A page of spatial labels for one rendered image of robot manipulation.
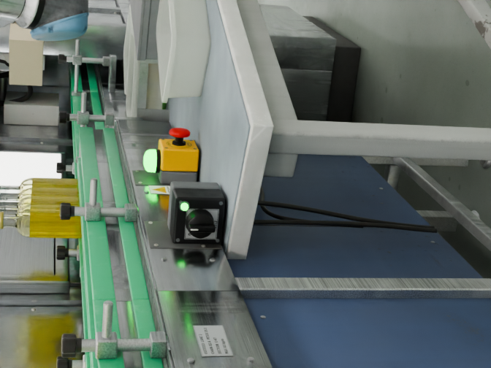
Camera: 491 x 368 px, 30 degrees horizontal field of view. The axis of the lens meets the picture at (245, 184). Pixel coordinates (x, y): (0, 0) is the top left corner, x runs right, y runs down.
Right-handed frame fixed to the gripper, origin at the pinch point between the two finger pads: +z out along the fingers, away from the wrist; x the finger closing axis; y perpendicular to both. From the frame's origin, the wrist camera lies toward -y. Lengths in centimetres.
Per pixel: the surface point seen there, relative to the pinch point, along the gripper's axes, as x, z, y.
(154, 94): 4.4, 31.5, -11.6
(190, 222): -22, 30, -88
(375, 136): -37, 57, -84
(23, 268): 27, 3, -48
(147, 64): -2.5, 29.3, -9.5
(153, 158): -11, 27, -57
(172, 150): -14, 30, -58
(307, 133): -37, 46, -85
